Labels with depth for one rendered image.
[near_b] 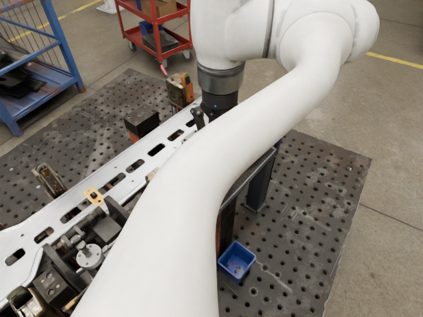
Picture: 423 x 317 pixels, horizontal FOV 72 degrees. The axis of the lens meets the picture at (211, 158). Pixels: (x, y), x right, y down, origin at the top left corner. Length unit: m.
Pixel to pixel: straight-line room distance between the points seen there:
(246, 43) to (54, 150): 1.35
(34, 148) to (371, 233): 2.11
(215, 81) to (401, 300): 1.84
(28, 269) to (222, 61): 0.76
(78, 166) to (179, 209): 1.36
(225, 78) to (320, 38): 0.18
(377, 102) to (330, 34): 2.91
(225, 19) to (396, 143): 2.59
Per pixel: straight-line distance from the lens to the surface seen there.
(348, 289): 2.03
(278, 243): 1.23
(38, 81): 3.32
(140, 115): 1.21
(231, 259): 1.17
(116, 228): 0.75
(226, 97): 0.57
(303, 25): 0.46
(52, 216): 1.03
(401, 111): 3.35
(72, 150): 1.65
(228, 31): 0.48
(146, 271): 0.18
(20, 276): 0.98
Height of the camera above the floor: 1.79
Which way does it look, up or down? 49 degrees down
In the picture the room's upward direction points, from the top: straight up
